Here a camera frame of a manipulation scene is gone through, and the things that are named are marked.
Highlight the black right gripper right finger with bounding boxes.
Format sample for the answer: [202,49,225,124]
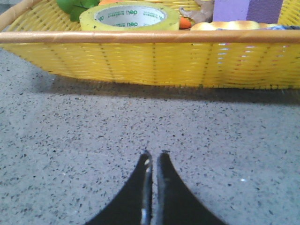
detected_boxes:
[157,152,224,225]

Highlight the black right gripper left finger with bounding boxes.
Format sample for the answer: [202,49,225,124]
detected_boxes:
[86,151,152,225]

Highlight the yellow tape roll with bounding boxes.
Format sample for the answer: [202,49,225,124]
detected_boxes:
[79,1,180,31]

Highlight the yellow woven basket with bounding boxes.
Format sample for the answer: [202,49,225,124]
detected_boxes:
[0,0,300,89]

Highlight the orange toy carrot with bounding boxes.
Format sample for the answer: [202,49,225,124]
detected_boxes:
[56,0,192,30]

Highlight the golden bread toy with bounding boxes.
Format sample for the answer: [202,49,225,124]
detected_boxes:
[190,20,278,31]

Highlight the brown ginger root toy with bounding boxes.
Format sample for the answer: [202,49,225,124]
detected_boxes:
[179,0,215,23]

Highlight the dark blue wrapped item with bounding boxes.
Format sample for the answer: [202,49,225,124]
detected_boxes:
[264,25,300,30]

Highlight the purple box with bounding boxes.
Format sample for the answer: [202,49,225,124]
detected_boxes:
[213,0,283,23]

